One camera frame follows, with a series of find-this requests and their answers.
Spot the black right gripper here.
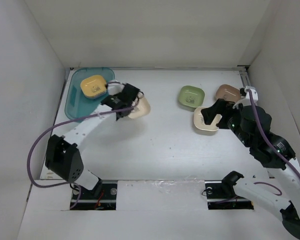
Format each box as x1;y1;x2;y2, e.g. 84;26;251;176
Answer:
200;97;252;147

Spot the beige panda plate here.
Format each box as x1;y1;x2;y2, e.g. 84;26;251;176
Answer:
193;106;222;136

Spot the cream panda plate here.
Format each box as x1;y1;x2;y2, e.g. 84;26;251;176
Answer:
128;96;151;119

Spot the green panda plate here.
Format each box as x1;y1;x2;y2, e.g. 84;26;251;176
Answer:
177;85;205;109

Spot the brown panda plate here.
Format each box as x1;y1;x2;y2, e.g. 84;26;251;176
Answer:
214;84;241;103

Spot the yellow panda plate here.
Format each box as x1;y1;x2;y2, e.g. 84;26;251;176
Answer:
80;75;107;99

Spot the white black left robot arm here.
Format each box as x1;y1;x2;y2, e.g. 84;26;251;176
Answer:
45;83;144;199

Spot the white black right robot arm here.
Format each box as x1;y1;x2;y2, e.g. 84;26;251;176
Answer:
201;99;300;240

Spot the teal transparent plastic bin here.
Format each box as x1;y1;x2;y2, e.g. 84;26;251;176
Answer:
64;67;115;120

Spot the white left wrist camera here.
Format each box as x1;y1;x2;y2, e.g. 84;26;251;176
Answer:
107;80;126;95

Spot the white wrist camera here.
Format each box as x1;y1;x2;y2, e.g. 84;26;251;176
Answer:
232;86;259;109
107;80;126;95

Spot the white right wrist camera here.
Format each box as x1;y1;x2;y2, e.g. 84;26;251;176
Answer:
232;86;259;109

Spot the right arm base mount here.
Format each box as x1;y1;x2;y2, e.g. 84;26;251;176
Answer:
201;171;254;210

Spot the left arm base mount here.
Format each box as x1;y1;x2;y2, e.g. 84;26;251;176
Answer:
69;180;118;211

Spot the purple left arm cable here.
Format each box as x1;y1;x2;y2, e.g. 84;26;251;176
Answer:
26;79;141;210

